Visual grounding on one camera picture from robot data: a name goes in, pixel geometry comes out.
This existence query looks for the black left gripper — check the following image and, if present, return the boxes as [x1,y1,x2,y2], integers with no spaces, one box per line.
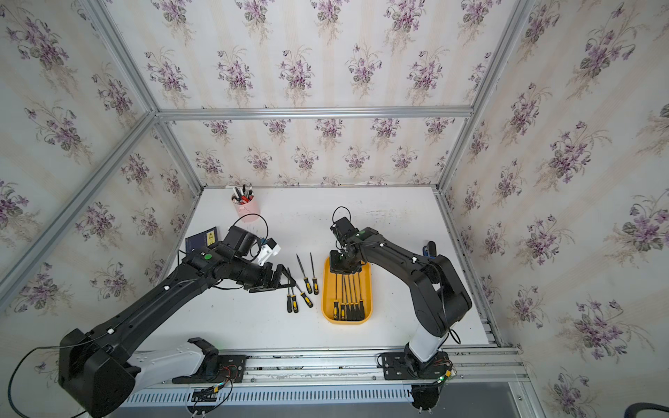
[228,258,297,294]

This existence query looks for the yellow plastic storage box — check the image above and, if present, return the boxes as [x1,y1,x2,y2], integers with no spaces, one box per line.
[320,258,373,325]

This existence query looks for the diagonal file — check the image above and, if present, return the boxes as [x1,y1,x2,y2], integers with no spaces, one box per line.
[287,268,314,308]

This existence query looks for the file tool moved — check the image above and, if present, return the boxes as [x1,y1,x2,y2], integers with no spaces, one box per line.
[340,276,347,320]
[348,275,357,322]
[351,273,359,322]
[355,273,366,322]
[343,275,352,322]

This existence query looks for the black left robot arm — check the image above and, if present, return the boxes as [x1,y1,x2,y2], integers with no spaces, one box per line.
[57,226,296,417]

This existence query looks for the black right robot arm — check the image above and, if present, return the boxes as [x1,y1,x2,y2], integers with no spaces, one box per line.
[329,218,473,366]

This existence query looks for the pink pen cup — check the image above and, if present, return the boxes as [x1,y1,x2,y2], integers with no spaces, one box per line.
[233,198,261,223]

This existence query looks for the dark blue notebook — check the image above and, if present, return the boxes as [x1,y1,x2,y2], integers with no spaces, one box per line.
[185,226,219,254]

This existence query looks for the pens in cup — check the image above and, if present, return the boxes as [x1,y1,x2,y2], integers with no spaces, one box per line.
[231,184,254,206]

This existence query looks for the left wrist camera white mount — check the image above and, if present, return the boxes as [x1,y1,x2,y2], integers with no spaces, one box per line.
[255,238,282,266]

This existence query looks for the blue object by right wall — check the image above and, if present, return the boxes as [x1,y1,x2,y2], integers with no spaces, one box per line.
[423,240,438,259]

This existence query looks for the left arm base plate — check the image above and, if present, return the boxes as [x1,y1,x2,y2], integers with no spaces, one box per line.
[172,337,247,384]

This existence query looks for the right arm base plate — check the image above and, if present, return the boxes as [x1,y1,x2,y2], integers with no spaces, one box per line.
[376,351,455,383]

